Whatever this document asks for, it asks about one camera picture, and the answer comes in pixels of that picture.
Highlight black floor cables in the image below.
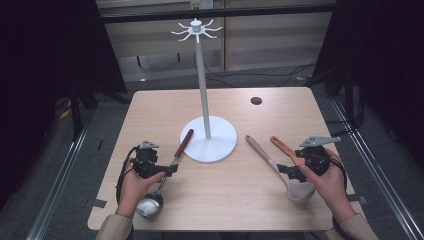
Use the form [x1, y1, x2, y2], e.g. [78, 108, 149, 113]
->
[194, 51, 318, 88]

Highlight metal floor rail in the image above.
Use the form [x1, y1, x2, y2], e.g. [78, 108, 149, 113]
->
[328, 96, 424, 240]
[25, 111, 96, 240]

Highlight grey tape strip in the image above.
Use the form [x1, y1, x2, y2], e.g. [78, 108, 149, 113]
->
[346, 193, 369, 205]
[85, 197, 108, 209]

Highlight hand-held gripper cable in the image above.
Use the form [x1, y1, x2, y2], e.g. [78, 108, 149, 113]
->
[328, 156, 351, 240]
[115, 145, 140, 205]

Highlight black horizontal bar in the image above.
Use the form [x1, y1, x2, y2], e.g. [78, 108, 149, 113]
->
[99, 3, 336, 25]

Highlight person's right hand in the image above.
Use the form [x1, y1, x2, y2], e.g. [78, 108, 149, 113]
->
[297, 147, 356, 224]

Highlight dark curtain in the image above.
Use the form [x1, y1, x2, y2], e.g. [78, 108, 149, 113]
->
[0, 0, 128, 203]
[311, 0, 424, 169]

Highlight white utensil stand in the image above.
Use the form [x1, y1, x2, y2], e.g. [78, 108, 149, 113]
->
[170, 18, 238, 165]

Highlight beige silicone spoon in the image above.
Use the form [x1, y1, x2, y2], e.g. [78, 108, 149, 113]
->
[245, 134, 317, 204]

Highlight black metal stand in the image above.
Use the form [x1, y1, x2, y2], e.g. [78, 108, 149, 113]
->
[67, 78, 132, 142]
[324, 64, 365, 136]

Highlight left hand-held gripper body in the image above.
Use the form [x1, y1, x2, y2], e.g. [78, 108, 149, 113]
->
[132, 140, 168, 180]

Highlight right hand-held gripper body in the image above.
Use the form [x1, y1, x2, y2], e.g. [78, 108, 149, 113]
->
[294, 135, 342, 178]

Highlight right hand-held gripper cable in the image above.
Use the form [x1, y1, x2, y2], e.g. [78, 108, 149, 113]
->
[328, 156, 351, 240]

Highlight white wall socket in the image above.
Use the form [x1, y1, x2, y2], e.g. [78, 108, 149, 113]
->
[189, 0, 215, 11]

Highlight orange silicone spatula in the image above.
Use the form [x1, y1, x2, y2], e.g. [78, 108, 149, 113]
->
[269, 135, 306, 167]

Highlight left hand-held gripper cable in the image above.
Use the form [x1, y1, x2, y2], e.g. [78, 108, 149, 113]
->
[115, 145, 140, 205]

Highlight person's left hand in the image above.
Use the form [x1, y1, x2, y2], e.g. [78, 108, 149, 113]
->
[114, 157, 167, 220]

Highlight metal ladle with brown handle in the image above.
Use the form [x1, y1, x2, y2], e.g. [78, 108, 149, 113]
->
[135, 128, 195, 220]

